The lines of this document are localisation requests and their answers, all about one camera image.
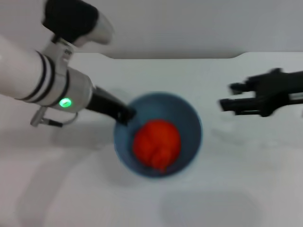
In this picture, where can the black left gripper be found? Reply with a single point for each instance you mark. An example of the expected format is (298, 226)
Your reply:
(104, 104)

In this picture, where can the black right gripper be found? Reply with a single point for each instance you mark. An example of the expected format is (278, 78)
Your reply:
(279, 92)

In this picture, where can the orange fruit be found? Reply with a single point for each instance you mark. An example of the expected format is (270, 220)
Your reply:
(156, 144)

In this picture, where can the blue bowl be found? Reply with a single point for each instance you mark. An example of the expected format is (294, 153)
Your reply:
(191, 142)

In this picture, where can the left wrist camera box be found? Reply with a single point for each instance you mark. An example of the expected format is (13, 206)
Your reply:
(71, 19)

